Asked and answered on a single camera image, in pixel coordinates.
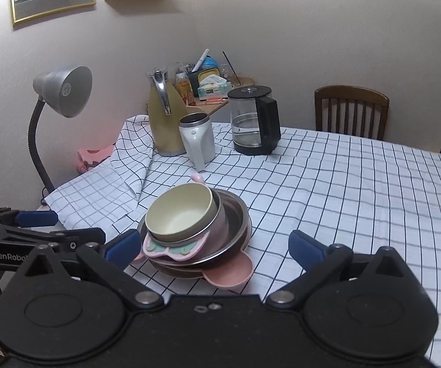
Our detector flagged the glass electric kettle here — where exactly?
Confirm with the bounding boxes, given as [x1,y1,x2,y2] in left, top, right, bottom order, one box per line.
[227,86,282,156]

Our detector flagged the large stainless steel bowl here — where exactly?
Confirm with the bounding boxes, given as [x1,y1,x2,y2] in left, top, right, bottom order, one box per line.
[137,189,253,270]

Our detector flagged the yellow thermos jug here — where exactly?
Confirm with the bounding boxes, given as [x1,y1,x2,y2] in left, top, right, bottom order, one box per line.
[146,68,189,157]

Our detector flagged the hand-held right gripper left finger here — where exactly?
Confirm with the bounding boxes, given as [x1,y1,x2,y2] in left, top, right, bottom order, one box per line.
[13,229,164,311]

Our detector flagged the pink plastic item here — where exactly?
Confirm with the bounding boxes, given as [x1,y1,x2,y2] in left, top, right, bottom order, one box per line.
[76,143,116,174]

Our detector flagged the tissue box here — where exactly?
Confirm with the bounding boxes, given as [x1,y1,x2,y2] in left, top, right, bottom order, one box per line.
[197,76,233,99]

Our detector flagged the grey gooseneck desk lamp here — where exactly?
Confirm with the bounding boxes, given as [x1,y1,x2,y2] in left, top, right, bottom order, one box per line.
[28,65,93,202]

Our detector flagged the cream round bowl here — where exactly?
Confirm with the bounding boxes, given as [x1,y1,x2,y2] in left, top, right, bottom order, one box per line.
[145,183,221,244]

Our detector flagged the pink divided plate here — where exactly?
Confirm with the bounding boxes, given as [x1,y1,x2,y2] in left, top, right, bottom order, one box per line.
[131,234,255,292]

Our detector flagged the black and yellow container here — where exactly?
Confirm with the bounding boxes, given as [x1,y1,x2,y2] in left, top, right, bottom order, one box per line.
[187,67,221,93]

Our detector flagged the pink bowl with steel liner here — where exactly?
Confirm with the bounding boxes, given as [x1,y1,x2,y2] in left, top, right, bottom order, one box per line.
[142,174,231,264]

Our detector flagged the checked white tablecloth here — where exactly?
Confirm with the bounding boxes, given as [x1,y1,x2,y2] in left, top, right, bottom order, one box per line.
[41,114,441,366]

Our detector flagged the orange drink bottle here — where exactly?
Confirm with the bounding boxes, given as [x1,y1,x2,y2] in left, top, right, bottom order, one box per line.
[176,72,197,107]

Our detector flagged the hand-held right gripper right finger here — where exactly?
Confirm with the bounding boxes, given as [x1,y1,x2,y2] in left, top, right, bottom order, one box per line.
[265,230,416,310]

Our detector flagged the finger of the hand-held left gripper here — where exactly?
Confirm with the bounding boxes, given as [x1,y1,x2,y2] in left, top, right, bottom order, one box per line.
[0,207,59,229]
[65,227,106,253]

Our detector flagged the wooden slat-back chair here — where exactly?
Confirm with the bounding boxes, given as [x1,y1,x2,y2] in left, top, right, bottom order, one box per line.
[314,85,390,141]

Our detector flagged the white insulated mug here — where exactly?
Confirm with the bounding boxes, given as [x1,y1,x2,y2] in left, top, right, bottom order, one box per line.
[178,113,216,172]

